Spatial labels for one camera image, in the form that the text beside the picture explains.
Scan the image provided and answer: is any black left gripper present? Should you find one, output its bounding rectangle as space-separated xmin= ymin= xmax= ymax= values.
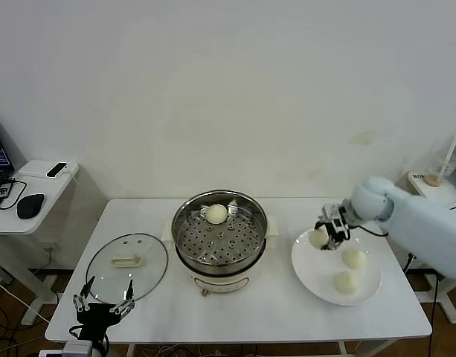
xmin=73 ymin=275 xmax=135 ymax=334

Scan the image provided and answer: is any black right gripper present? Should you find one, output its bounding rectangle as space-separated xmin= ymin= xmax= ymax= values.
xmin=315 ymin=203 xmax=351 ymax=251

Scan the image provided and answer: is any white steamed baozi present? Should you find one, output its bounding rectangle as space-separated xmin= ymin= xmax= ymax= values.
xmin=205 ymin=203 xmax=228 ymax=225
xmin=332 ymin=271 xmax=361 ymax=296
xmin=309 ymin=228 xmax=330 ymax=250
xmin=341 ymin=248 xmax=369 ymax=271

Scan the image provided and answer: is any glass lid with cream handle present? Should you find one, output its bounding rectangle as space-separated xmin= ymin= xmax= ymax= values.
xmin=86 ymin=233 xmax=169 ymax=306

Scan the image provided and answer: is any perforated steel steamer basket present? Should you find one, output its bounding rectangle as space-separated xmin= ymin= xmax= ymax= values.
xmin=161 ymin=190 xmax=280 ymax=274

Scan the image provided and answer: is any white round plate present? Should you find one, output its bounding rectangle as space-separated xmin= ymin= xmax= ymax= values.
xmin=291 ymin=226 xmax=383 ymax=307

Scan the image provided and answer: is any cream electric cooker pot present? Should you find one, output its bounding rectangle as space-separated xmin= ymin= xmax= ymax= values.
xmin=164 ymin=237 xmax=279 ymax=298

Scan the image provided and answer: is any black computer mouse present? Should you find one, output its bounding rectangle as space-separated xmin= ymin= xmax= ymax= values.
xmin=17 ymin=193 xmax=46 ymax=219

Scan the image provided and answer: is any white rectangular table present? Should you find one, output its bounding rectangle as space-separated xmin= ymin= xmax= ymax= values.
xmin=45 ymin=197 xmax=433 ymax=357

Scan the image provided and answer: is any white side table with laptop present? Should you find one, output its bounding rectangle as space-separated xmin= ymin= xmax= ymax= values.
xmin=0 ymin=159 xmax=81 ymax=327

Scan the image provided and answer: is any white side table with cup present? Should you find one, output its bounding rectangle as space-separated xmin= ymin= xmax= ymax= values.
xmin=405 ymin=171 xmax=456 ymax=324

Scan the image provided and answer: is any black and white handheld device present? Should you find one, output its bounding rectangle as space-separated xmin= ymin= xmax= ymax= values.
xmin=47 ymin=161 xmax=71 ymax=179

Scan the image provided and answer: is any clear plastic drink cup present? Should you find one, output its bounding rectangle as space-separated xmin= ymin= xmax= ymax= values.
xmin=425 ymin=154 xmax=456 ymax=188

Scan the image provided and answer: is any flat white box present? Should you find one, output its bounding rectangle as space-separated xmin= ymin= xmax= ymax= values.
xmin=19 ymin=160 xmax=79 ymax=179

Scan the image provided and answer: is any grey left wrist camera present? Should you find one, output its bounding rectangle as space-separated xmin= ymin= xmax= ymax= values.
xmin=37 ymin=341 xmax=95 ymax=357

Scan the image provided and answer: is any black and white cable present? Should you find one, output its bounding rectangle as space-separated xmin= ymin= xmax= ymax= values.
xmin=404 ymin=200 xmax=456 ymax=357

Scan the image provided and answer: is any grey cable bundle under table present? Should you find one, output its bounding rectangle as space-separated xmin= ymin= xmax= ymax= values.
xmin=152 ymin=344 xmax=202 ymax=357

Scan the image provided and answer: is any black adapter with cable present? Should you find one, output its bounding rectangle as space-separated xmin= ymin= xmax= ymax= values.
xmin=0 ymin=178 xmax=30 ymax=211

